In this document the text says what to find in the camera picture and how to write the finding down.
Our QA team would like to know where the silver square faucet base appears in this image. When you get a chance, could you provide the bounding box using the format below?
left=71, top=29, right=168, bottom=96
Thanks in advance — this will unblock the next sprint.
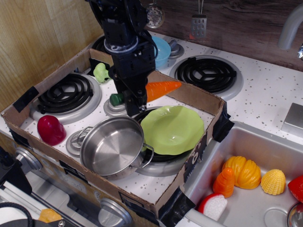
left=281, top=103, right=303, bottom=138

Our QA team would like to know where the hanging silver slotted spatula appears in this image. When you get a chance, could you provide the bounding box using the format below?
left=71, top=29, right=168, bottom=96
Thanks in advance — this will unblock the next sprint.
left=189, top=0, right=207, bottom=40

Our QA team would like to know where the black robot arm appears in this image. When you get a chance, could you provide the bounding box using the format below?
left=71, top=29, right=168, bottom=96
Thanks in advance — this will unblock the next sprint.
left=89, top=0, right=157, bottom=116

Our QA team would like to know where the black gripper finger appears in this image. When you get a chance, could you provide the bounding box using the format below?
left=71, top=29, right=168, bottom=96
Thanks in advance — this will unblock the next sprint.
left=124, top=90, right=147, bottom=116

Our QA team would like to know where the black back left burner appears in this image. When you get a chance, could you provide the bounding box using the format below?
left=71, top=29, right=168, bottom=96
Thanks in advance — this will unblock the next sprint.
left=91, top=36, right=110, bottom=54

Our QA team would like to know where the hanging silver slotted ladle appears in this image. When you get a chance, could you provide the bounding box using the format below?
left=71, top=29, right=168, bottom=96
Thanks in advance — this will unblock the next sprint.
left=146, top=0, right=165, bottom=29

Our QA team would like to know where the silver metal sink basin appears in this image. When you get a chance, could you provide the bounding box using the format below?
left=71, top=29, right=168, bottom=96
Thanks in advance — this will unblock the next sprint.
left=179, top=122, right=303, bottom=227

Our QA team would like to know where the red white toy slice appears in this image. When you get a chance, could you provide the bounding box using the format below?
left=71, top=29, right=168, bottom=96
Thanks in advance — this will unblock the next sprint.
left=197, top=193, right=228, bottom=221

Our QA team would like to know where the silver front stove knob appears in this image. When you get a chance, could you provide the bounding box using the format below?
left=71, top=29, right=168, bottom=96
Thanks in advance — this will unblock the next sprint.
left=66, top=130, right=89, bottom=158

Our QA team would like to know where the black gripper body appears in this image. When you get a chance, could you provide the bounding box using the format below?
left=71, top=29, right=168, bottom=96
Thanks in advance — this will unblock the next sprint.
left=104, top=35, right=156, bottom=99

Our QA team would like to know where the black back right burner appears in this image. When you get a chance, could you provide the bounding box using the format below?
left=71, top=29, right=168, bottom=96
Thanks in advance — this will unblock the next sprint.
left=169, top=55, right=244, bottom=101

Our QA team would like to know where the light blue plastic bowl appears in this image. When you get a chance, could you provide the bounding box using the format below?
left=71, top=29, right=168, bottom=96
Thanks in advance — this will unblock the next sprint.
left=152, top=36, right=171, bottom=69

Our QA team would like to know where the stainless steel pot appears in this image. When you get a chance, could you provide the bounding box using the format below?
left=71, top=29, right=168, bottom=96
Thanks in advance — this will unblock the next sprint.
left=80, top=116, right=154, bottom=180

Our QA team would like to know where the grey sink faucet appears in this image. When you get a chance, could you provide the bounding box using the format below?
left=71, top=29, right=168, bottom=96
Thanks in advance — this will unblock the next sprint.
left=277, top=4, right=303, bottom=50

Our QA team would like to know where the orange toy carrot green stem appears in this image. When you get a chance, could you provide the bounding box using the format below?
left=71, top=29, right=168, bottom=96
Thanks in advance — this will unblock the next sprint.
left=109, top=81, right=182, bottom=106

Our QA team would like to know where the silver back stove knob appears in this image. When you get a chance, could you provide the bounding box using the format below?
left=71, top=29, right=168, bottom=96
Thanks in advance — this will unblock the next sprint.
left=169, top=40, right=184, bottom=59

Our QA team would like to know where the red toy pepper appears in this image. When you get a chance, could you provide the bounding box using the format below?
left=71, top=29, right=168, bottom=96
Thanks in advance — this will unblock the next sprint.
left=288, top=175, right=303, bottom=203

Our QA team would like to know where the black front left burner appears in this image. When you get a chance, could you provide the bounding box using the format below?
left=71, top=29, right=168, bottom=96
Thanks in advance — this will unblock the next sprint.
left=30, top=73, right=102, bottom=124

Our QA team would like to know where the black burner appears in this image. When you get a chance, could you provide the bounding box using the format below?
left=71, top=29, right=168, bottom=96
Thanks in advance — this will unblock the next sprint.
left=91, top=36, right=110, bottom=54
left=30, top=73, right=102, bottom=124
left=169, top=55, right=244, bottom=101
left=133, top=107, right=192, bottom=177

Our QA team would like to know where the silver stove knob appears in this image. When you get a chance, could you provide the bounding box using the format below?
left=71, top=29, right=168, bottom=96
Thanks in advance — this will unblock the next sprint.
left=103, top=99, right=127, bottom=117
left=66, top=130, right=89, bottom=158
left=169, top=40, right=184, bottom=59

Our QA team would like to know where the silver centre stove knob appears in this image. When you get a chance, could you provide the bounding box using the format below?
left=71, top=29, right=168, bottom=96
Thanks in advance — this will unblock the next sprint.
left=103, top=99, right=127, bottom=117

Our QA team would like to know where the light green plastic plate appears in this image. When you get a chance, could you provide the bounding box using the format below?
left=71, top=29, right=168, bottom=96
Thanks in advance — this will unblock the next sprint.
left=141, top=106, right=205, bottom=156

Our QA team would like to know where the small orange toy carrot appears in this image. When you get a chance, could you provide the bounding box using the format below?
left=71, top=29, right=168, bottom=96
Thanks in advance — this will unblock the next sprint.
left=213, top=167, right=235, bottom=198

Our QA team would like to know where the silver sink drain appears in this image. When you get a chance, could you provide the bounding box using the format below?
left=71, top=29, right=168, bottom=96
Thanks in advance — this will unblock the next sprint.
left=264, top=209, right=287, bottom=227

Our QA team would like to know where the yellow toy corn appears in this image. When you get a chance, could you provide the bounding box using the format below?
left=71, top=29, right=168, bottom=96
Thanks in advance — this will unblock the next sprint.
left=260, top=169, right=286, bottom=195

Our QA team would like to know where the black clamp left edge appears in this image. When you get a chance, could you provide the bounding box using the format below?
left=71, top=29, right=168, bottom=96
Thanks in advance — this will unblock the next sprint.
left=0, top=147, right=32, bottom=195

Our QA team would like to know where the black front right burner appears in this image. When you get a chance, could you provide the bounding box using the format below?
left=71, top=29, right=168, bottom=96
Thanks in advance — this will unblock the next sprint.
left=133, top=107, right=192, bottom=177

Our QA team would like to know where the brown cardboard fence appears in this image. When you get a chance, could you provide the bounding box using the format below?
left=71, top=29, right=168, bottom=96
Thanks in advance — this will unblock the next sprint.
left=2, top=49, right=227, bottom=227

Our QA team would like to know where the silver oven front dial right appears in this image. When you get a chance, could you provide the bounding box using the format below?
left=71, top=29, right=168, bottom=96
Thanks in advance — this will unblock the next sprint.
left=98, top=198, right=133, bottom=227

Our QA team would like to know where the dark red toy vegetable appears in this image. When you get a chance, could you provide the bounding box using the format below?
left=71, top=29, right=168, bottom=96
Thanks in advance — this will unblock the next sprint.
left=37, top=115, right=66, bottom=146

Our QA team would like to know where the yellow object bottom left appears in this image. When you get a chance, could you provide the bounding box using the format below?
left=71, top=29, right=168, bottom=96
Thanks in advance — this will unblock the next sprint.
left=38, top=209, right=62, bottom=223

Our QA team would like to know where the silver oven front dial left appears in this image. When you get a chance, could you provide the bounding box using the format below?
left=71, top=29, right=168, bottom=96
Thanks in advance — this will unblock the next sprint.
left=16, top=147, right=43, bottom=174

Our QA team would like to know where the black cable bottom left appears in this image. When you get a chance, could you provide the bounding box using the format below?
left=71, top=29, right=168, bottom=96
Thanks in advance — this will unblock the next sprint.
left=0, top=202, right=34, bottom=227

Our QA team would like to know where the light green toy broccoli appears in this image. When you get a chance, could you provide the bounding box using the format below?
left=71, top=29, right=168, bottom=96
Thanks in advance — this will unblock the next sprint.
left=93, top=63, right=111, bottom=84

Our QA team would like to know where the silver oven dial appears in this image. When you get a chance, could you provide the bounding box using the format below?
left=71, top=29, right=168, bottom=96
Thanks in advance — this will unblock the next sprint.
left=98, top=198, right=133, bottom=227
left=16, top=147, right=43, bottom=174

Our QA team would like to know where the orange yellow toy pumpkin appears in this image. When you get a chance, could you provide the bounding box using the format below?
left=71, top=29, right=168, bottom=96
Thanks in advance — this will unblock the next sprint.
left=222, top=156, right=261, bottom=190

